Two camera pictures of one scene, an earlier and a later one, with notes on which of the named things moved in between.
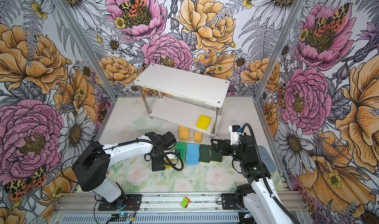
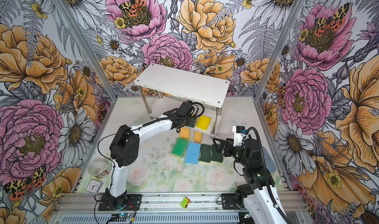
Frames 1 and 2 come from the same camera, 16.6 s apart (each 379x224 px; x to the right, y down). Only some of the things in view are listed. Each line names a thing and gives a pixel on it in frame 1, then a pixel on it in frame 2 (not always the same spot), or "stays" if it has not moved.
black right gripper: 219,145 stays
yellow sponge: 203,122 stays
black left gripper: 154,163 → 191,123
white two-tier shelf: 187,98 stays
